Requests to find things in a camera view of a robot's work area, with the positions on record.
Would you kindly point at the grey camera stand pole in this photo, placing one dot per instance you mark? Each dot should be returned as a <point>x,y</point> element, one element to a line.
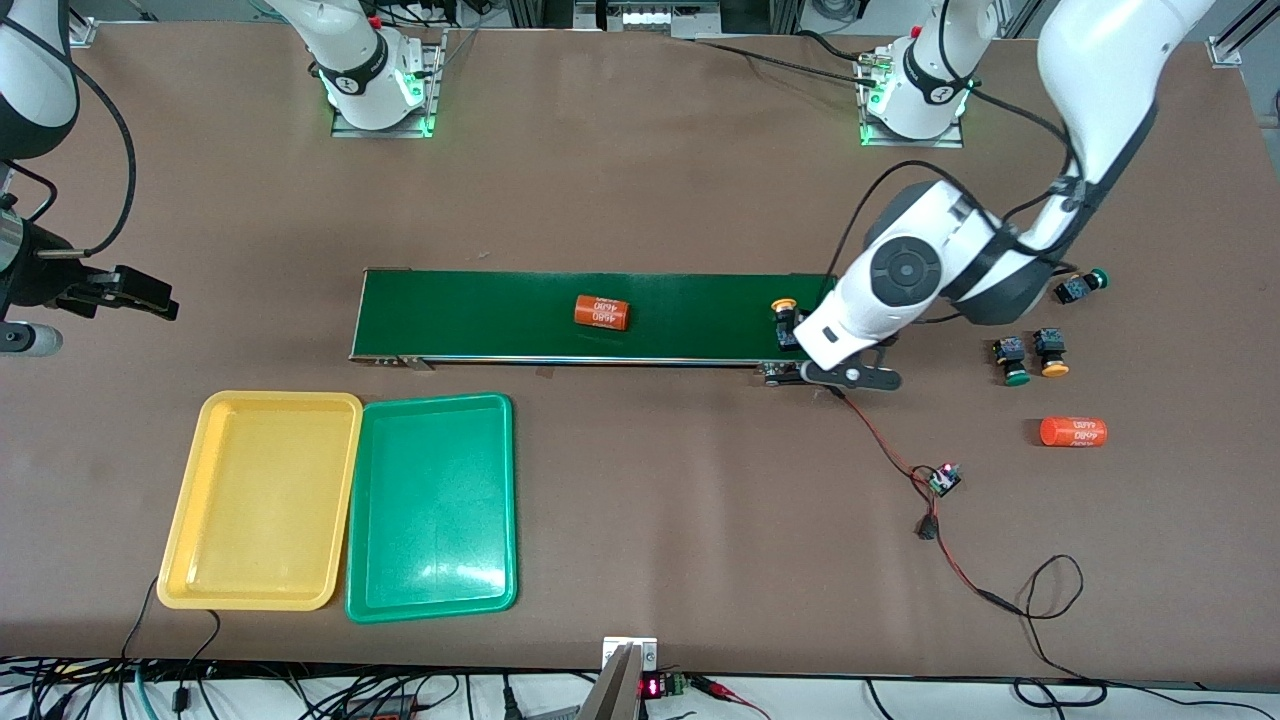
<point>610,695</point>

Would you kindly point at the red alligator clip lead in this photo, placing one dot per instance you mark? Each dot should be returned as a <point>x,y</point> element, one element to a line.
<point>715,688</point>

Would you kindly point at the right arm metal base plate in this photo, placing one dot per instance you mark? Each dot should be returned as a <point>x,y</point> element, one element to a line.
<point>432,80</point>

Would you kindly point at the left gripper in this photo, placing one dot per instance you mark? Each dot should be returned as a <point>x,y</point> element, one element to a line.
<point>787,334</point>

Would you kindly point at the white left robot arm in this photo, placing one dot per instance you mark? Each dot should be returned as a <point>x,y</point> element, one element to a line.
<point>905,268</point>

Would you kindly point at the aluminium profile bracket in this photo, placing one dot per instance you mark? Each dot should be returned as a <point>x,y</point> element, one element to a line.
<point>85,33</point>
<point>1228,50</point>

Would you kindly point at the green plastic tray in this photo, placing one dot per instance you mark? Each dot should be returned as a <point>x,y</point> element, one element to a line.
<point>430,510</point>

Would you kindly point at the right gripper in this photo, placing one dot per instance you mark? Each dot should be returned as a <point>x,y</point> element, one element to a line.
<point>42,282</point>

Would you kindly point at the black motor controller board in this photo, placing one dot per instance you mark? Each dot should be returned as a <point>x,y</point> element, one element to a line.
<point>943,481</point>

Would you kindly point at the white lit device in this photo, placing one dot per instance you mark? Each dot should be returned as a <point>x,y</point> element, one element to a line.
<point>650,15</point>

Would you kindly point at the orange cylinder white 4680 print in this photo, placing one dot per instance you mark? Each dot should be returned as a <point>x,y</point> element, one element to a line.
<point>602,312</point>
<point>1073,432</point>

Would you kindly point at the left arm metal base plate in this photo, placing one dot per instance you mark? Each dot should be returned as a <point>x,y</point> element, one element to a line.
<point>945,140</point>

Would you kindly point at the green push button switch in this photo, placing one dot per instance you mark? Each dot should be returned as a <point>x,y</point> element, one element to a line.
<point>1010,352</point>
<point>1078,291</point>

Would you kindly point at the silver metal table bracket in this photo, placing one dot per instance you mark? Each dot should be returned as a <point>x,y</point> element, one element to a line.
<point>645,655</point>

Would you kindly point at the yellow push button switch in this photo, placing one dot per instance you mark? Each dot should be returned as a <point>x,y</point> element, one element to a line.
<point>1050,345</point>
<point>784,304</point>

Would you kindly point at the yellow plastic tray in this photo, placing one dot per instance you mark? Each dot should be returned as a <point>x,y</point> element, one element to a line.
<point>260,500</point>

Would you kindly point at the green conveyor belt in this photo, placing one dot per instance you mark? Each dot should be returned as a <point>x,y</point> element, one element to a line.
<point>600,345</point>

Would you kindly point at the red digit display module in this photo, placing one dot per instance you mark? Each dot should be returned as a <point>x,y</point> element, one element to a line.
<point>652,687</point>

